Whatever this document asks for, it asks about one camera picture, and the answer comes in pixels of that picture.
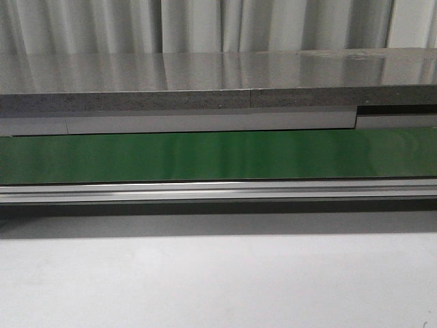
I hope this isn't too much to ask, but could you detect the green conveyor belt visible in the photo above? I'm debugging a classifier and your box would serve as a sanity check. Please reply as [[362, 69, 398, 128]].
[[1, 128, 436, 211]]

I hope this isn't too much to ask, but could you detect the grey stone counter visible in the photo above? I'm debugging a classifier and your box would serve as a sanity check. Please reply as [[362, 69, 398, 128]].
[[0, 47, 437, 137]]

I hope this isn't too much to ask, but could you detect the white curtain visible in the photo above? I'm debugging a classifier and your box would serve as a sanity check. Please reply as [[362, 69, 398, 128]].
[[1, 1, 436, 55]]

